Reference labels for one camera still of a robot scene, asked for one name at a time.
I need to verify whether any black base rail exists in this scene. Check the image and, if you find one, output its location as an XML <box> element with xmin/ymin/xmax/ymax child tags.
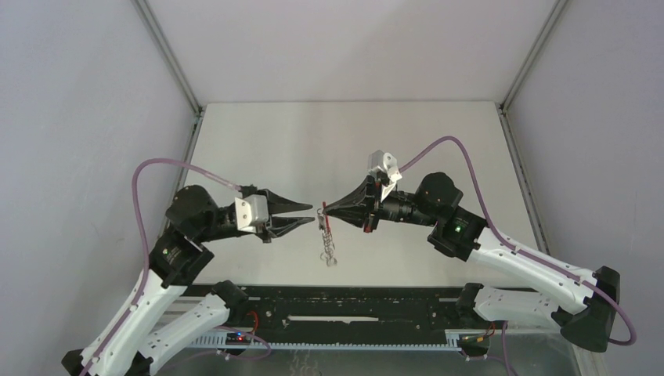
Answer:
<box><xmin>191</xmin><ymin>285</ymin><xmax>502</xmax><ymax>350</ymax></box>

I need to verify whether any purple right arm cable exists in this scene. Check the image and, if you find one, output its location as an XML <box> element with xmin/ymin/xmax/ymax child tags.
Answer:
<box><xmin>399</xmin><ymin>136</ymin><xmax>638</xmax><ymax>347</ymax></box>

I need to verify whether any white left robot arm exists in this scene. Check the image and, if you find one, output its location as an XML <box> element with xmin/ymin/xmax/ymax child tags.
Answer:
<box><xmin>62</xmin><ymin>185</ymin><xmax>314</xmax><ymax>375</ymax></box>

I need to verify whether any left aluminium frame post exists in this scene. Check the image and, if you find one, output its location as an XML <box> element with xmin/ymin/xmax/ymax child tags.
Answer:
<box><xmin>130</xmin><ymin>0</ymin><xmax>204</xmax><ymax>116</ymax></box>

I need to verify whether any grey aluminium frame rail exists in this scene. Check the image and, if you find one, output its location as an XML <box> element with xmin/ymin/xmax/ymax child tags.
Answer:
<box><xmin>496</xmin><ymin>1</ymin><xmax>571</xmax><ymax>250</ymax></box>

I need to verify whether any white slotted cable duct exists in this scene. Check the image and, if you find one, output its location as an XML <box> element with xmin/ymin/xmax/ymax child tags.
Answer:
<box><xmin>179</xmin><ymin>331</ymin><xmax>491</xmax><ymax>353</ymax></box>

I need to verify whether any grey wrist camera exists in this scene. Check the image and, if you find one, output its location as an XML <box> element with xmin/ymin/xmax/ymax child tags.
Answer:
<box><xmin>368</xmin><ymin>150</ymin><xmax>402</xmax><ymax>201</ymax></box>
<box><xmin>234</xmin><ymin>194</ymin><xmax>269</xmax><ymax>233</ymax></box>

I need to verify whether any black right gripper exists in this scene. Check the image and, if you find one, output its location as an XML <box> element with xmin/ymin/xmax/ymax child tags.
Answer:
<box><xmin>323</xmin><ymin>176</ymin><xmax>438</xmax><ymax>235</ymax></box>

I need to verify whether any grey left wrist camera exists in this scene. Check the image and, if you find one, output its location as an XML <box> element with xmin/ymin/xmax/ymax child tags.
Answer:
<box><xmin>234</xmin><ymin>194</ymin><xmax>269</xmax><ymax>233</ymax></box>

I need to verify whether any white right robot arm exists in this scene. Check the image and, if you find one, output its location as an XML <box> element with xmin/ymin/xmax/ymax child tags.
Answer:
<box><xmin>323</xmin><ymin>172</ymin><xmax>620</xmax><ymax>353</ymax></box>

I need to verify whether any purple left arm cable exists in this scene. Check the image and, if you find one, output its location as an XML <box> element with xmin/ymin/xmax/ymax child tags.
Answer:
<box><xmin>78</xmin><ymin>157</ymin><xmax>244</xmax><ymax>376</ymax></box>

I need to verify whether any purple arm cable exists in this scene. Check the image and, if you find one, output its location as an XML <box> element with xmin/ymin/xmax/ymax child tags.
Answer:
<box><xmin>78</xmin><ymin>157</ymin><xmax>244</xmax><ymax>376</ymax></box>
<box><xmin>399</xmin><ymin>136</ymin><xmax>638</xmax><ymax>347</ymax></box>

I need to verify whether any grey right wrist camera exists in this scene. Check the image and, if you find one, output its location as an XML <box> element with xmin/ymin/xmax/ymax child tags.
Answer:
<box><xmin>368</xmin><ymin>150</ymin><xmax>402</xmax><ymax>201</ymax></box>

